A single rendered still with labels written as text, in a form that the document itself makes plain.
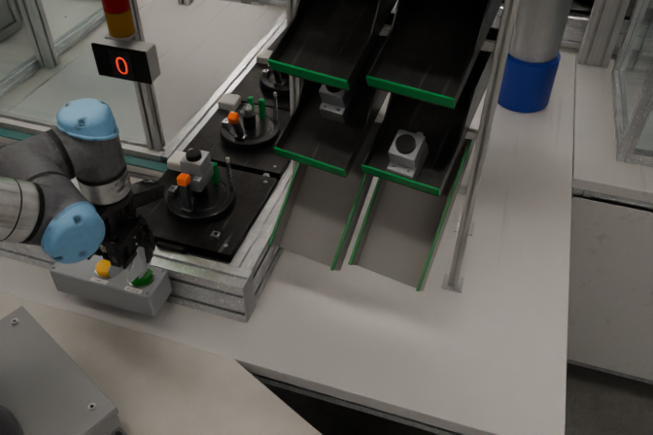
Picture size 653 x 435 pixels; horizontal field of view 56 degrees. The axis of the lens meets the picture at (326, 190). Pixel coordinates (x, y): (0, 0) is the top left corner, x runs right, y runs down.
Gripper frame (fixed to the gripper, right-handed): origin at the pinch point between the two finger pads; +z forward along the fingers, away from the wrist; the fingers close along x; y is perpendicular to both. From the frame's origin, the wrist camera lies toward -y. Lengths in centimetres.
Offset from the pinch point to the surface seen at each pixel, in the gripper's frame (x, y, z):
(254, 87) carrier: -6, -66, 1
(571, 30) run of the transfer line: 74, -138, 7
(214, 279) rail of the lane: 12.5, -3.9, 2.5
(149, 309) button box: 2.8, 3.5, 6.0
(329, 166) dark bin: 31.8, -11.9, -22.3
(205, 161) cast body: 3.6, -21.7, -9.3
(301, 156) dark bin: 26.8, -12.9, -22.3
